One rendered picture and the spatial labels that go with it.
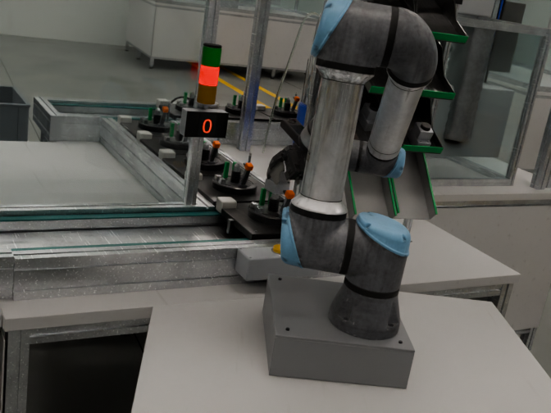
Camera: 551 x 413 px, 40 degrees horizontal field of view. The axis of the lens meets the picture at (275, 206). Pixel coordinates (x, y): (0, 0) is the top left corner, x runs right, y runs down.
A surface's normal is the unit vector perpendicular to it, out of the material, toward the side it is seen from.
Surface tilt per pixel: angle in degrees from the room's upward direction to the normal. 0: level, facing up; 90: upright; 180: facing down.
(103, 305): 0
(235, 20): 90
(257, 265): 90
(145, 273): 90
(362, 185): 45
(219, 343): 0
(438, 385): 0
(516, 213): 90
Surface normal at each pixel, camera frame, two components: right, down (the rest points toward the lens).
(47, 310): 0.15, -0.94
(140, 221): 0.46, 0.34
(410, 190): 0.32, -0.43
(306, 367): 0.07, 0.32
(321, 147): -0.43, 0.15
